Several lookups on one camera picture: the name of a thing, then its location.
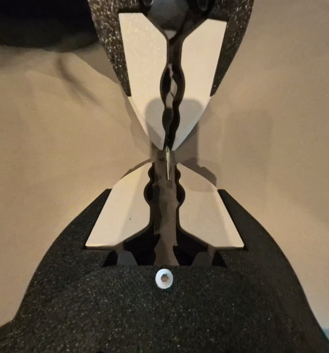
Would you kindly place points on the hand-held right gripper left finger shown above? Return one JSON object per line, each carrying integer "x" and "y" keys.
{"x": 120, "y": 217}

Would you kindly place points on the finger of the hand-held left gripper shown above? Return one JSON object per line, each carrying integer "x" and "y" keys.
{"x": 142, "y": 69}
{"x": 200, "y": 69}

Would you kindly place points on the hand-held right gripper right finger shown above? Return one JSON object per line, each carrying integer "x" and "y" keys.
{"x": 206, "y": 217}

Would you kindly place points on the silver metal bolt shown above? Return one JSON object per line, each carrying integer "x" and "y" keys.
{"x": 168, "y": 165}

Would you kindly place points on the person's left forearm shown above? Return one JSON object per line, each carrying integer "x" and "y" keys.
{"x": 29, "y": 22}

